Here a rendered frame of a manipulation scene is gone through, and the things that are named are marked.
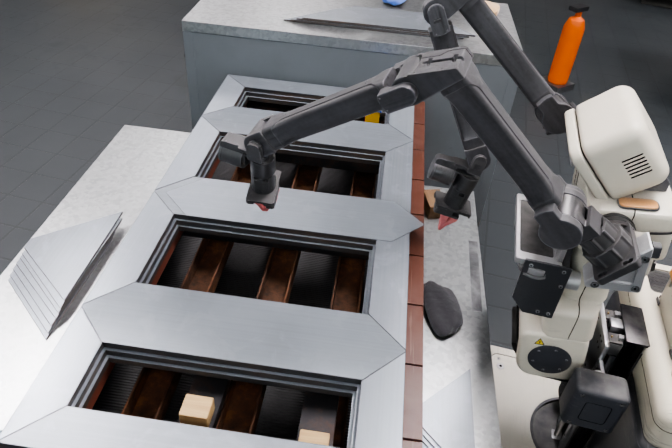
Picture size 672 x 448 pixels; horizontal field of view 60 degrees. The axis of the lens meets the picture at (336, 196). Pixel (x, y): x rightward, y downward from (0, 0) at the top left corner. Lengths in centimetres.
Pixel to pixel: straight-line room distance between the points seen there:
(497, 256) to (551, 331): 145
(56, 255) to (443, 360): 105
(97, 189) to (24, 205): 134
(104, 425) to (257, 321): 37
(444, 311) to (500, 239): 145
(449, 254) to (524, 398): 54
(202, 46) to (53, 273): 112
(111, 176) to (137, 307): 72
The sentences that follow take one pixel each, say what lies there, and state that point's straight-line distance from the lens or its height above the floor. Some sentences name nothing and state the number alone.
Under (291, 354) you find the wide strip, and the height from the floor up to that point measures 86.
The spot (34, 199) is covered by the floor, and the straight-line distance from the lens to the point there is 333.
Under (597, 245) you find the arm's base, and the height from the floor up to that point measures 122.
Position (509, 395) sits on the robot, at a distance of 207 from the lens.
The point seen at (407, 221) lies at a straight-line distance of 165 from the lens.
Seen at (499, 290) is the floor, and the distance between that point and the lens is 278.
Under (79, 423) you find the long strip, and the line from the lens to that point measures 127.
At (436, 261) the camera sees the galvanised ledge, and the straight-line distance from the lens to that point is 182.
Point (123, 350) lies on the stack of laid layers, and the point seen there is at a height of 85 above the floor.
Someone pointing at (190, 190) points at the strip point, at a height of 86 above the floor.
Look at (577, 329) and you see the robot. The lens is 152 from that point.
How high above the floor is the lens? 190
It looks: 37 degrees down
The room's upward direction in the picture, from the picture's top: 5 degrees clockwise
